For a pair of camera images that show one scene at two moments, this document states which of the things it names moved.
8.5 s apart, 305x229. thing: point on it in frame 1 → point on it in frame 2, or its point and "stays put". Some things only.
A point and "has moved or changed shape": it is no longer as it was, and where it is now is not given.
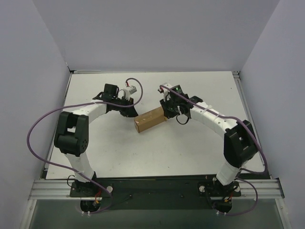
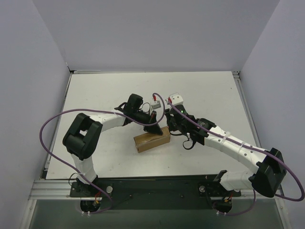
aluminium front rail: (48, 190) stays put
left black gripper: (126, 109) → (150, 122)
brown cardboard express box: (150, 119) has moved or changed shape
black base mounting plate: (194, 192) stays put
